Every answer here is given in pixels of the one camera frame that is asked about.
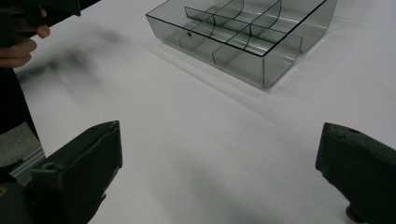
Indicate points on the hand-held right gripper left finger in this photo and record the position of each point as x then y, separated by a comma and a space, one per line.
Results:
77, 168

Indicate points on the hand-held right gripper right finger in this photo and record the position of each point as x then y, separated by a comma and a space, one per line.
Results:
358, 161

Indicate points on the clear grey divided organizer box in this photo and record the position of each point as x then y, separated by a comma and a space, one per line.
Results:
246, 37

